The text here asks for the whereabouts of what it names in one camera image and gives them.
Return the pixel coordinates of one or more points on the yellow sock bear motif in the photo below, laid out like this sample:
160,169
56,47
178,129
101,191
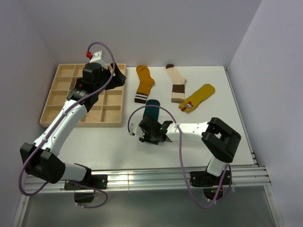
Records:
193,101

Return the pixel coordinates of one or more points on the wooden compartment tray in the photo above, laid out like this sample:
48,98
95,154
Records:
106,112

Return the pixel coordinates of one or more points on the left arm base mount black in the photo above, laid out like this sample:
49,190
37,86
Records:
85,191

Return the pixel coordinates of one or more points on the dark green sock bear motif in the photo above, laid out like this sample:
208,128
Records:
152,111

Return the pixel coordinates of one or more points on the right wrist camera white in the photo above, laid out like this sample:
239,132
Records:
135,130

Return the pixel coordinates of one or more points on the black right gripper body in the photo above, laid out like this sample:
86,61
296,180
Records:
150,137

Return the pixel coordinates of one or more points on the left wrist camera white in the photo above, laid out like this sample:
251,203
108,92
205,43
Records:
96,57

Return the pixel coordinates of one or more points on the cream sock brown stripes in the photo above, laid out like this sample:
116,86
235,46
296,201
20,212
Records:
178,84

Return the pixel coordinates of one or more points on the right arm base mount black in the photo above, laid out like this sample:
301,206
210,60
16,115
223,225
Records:
204,180

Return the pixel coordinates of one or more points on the mustard sock brown white stripes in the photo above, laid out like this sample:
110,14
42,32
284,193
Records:
145,85

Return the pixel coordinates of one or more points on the aluminium rail frame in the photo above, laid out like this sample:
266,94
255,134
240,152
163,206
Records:
132,165

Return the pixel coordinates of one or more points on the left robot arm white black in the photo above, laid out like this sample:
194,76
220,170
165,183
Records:
40,158

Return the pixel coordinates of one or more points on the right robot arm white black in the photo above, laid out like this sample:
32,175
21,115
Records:
221,140

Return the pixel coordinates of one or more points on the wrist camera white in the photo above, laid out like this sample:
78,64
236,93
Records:
96,57
135,130

